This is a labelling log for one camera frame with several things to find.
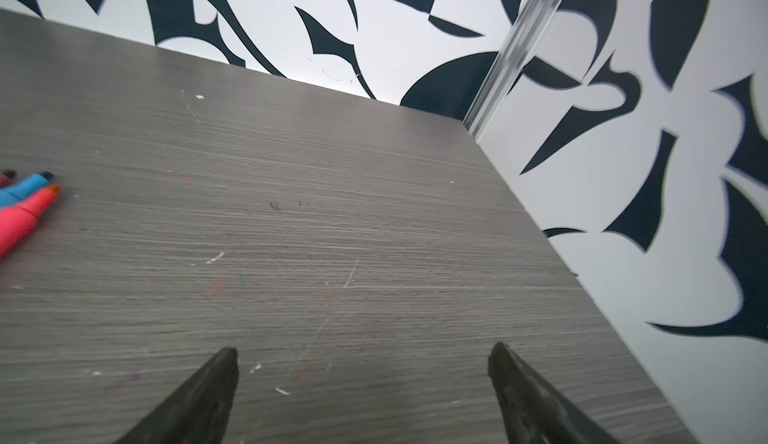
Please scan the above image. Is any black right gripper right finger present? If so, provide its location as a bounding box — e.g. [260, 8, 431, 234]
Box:
[488, 342, 618, 444]

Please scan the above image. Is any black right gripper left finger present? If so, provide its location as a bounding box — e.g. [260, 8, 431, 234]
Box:
[117, 347, 239, 444]

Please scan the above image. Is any red highlighter pen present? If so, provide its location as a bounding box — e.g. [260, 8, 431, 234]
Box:
[1, 185, 61, 257]

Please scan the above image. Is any blue highlighter pen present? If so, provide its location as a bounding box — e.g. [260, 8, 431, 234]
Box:
[1, 171, 55, 208]

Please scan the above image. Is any purple highlighter pen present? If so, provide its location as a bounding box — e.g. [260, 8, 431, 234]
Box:
[0, 169, 17, 188]

